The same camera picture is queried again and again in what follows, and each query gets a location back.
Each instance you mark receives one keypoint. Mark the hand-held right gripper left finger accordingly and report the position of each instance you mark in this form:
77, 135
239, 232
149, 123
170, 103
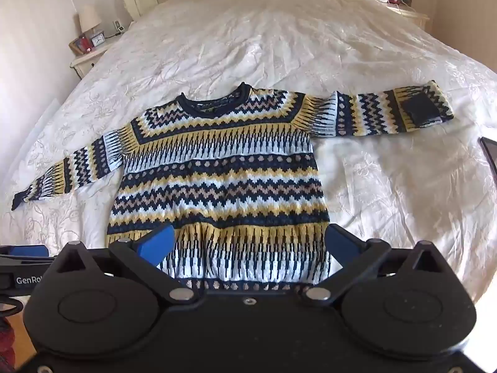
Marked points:
158, 243

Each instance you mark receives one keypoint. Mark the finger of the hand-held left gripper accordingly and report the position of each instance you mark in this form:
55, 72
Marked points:
23, 250

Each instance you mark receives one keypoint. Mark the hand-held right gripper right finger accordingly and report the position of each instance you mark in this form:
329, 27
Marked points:
337, 241

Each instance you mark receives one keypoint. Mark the navy yellow patterned knit sweater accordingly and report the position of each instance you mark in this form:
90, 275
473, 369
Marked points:
217, 171

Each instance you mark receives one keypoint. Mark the red patterned cloth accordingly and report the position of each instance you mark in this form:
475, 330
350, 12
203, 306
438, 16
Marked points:
6, 344

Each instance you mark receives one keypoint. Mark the cream nightstand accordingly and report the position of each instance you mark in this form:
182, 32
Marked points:
83, 64
411, 15

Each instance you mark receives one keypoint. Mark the white floral bedspread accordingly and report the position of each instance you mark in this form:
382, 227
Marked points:
252, 46

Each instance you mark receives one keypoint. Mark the small alarm clock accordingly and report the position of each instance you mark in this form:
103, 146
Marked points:
99, 39

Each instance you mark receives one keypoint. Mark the cream shade table lamp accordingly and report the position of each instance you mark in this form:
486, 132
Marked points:
89, 17

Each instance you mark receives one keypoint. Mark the red picture frame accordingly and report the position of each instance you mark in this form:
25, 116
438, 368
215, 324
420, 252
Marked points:
80, 45

